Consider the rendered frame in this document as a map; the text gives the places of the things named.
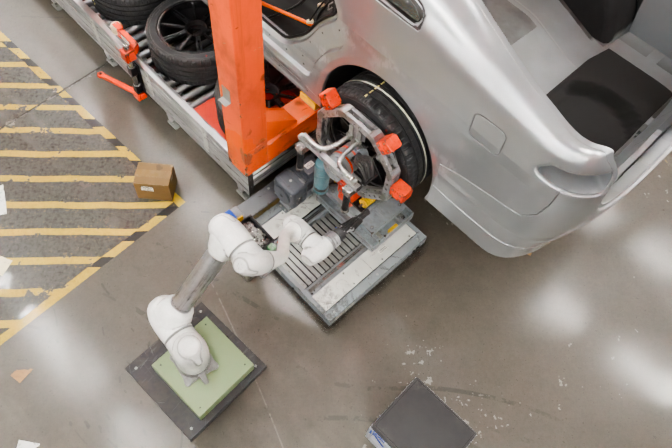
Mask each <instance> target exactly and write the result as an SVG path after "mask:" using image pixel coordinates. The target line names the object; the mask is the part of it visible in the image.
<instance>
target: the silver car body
mask: <svg viewBox="0 0 672 448"><path fill-rule="evenodd" d="M202 1H203V2H204V3H205V4H206V5H207V6H208V7H209V4H208V0H202ZM261 5H262V29H263V54H264V59H266V60H267V61H268V62H269V63H270V64H271V65H272V66H274V67H275V68H276V69H277V70H278V71H279V72H280V73H282V74H283V75H284V76H285V77H286V78H287V79H288V80H290V81H291V82H292V83H293V84H294V85H295V86H296V87H298V88H299V89H300V90H301V91H302V92H303V93H304V94H306V95H307V96H308V97H309V98H310V99H311V100H312V101H314V102H315V103H316V104H317V105H318V106H319V107H320V99H319V97H318V94H320V88H321V84H322V81H323V79H324V77H325V75H326V74H327V72H328V71H329V70H330V69H332V68H333V67H335V66H337V65H340V64H346V63H350V64H356V65H360V66H363V67H365V68H368V69H370V70H371V71H373V72H375V73H376V74H378V75H379V76H381V77H382V78H383V79H385V80H386V81H387V82H388V83H389V84H390V85H392V86H393V87H394V88H395V89H396V91H397V92H398V93H399V94H400V95H401V96H402V97H403V99H404V100H405V101H406V102H407V104H408V105H409V107H410V108H411V110H412V111H413V113H414V114H415V116H416V118H417V119H418V121H419V123H420V125H421V127H422V129H423V131H424V134H425V136H426V139H427V142H428V145H429V148H430V152H431V156H432V162H433V183H432V188H431V191H430V193H429V195H428V197H427V198H426V200H427V201H428V202H429V203H430V204H431V205H433V206H434V207H435V208H436V209H437V210H438V211H439V212H441V213H442V214H443V215H444V216H445V217H446V218H447V219H449V220H450V221H451V222H452V223H453V224H454V225H455V226H457V227H458V228H459V229H460V230H461V231H462V232H463V233H465V234H466V235H467V236H468V237H469V238H470V239H471V240H473V241H474V242H475V243H476V244H477V245H478V246H480V247H481V248H482V249H483V250H485V251H486V252H488V253H490V254H492V255H494V256H498V257H503V258H514V257H519V256H523V255H526V254H529V253H532V252H534V251H536V250H539V249H541V248H542V247H544V246H546V245H548V244H549V243H551V242H553V241H554V240H556V239H559V238H561V237H563V236H565V235H567V234H570V233H572V232H574V231H576V230H578V229H580V228H582V227H583V226H585V225H587V224H589V223H590V222H592V221H594V220H595V219H597V218H598V217H600V216H601V215H603V214H604V213H605V212H607V211H608V210H609V209H611V208H612V207H613V206H614V205H616V204H617V203H618V202H619V201H620V200H622V199H623V198H624V197H625V196H626V195H627V194H629V193H630V192H631V191H632V190H633V189H634V188H635V187H636V186H637V185H638V184H640V183H641V182H642V181H643V180H644V179H645V178H646V177H647V176H648V175H649V174H650V173H651V172H652V171H653V170H654V169H655V168H656V167H657V166H658V165H659V164H660V163H661V162H662V161H663V160H664V158H665V157H666V156H667V155H668V154H669V153H670V152H671V151H672V0H261ZM320 108H321V107H320Z"/></svg>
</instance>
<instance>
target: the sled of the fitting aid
mask: <svg viewBox="0 0 672 448"><path fill-rule="evenodd" d="M316 200H317V201H318V202H319V203H320V204H321V205H323V206H324V207H325V208H326V209H327V210H328V211H329V212H330V213H331V214H332V215H333V216H334V217H335V218H336V219H337V220H338V221H339V222H340V223H341V224H343V223H344V222H346V221H347V220H349V219H350V217H349V216H348V215H347V214H343V213H342V212H341V211H340V209H341V208H340V207H339V206H338V205H337V204H336V203H334V202H333V201H332V200H331V199H330V198H329V197H328V196H327V195H326V194H324V195H318V194H317V196H316ZM413 214H414V212H413V211H412V210H411V209H410V208H408V207H407V206H406V207H405V209H404V210H403V211H402V212H401V213H399V214H398V215H397V216H396V217H395V218H393V219H392V220H391V221H390V222H389V223H387V224H386V225H385V226H384V227H383V228H381V229H380V230H379V231H378V232H377V233H375V234H374V235H373V236H372V237H371V236H370V235H369V234H367V233H366V232H365V231H364V230H363V229H362V228H361V227H360V226H358V227H357V228H356V230H355V231H354V232H352V231H350V232H351V233H352V234H353V235H354V236H355V237H356V238H357V239H358V240H359V241H360V242H361V243H362V244H364V245H365V246H366V247H367V248H368V249H369V250H370V251H371V252H373V251H374V250H375V249H377V248H378V247H379V246H380V245H381V244H382V243H384V242H385V241H386V240H387V239H388V238H390V237H391V236H392V235H393V234H394V233H395V232H397V231H398V230H399V229H400V228H401V227H403V226H404V225H405V224H406V223H407V222H408V221H410V220H411V219H412V217H413Z"/></svg>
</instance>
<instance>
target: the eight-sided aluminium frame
mask: <svg viewBox="0 0 672 448"><path fill-rule="evenodd" d="M330 117H343V118H345V119H346V120H347V121H348V122H349V123H351V124H352V125H353V126H354V127H355V128H356V129H357V130H358V131H360V132H361V133H362V134H363V135H364V136H365V137H367V138H368V139H369V140H370V142H371V143H372V145H373V147H374V150H375V152H376V154H377V156H378V158H379V160H380V162H381V164H382V166H383V168H384V170H385V172H386V178H385V182H384V186H383V187H375V186H369V185H366V186H364V185H363V184H362V188H361V190H359V191H358V192H357V194H358V195H359V196H361V197H363V198H369V199H376V200H382V201H387V200H388V199H389V198H391V197H392V196H391V195H390V194H389V190H390V187H391V185H392V184H394V183H395V182H396V181H397V180H398V179H399V176H400V174H401V170H400V167H399V165H398V163H397V161H396V159H395V157H394V155H393V153H390V154H386V155H382V154H381V152H380V150H379V149H378V147H377V145H376V143H377V142H378V141H379V140H381V139H382V138H383V137H385V135H384V134H383V132H382V131H381V130H380V129H379V127H377V126H375V125H374V124H373V123H372V122H371V121H370V120H368V119H367V118H366V117H365V116H364V115H362V114H361V113H360V112H359V111H358V110H357V109H355V108H354V106H352V105H351V104H347V103H346V104H340V105H339V106H337V107H336V108H335V109H333V110H325V109H324V107H323V108H322V109H320V110H319V111H318V113H317V128H316V134H315V135H316V139H317V142H318V143H319V144H320V145H322V146H327V145H330V144H332V143H333V142H332V140H331V138H330V136H329V127H330ZM358 120H360V121H361V122H362V123H363V124H364V125H365V126H366V127H365V126H364V125H363V124H362V123H361V122H360V121H358ZM325 141H326V143H327V145H326V143H325ZM330 151H331V152H330ZM335 151H337V149H336V148H334V149H332V150H329V151H323V152H324V153H326V154H327V155H328V156H329V157H330V155H331V153H332V154H333V153H334V152H335Z"/></svg>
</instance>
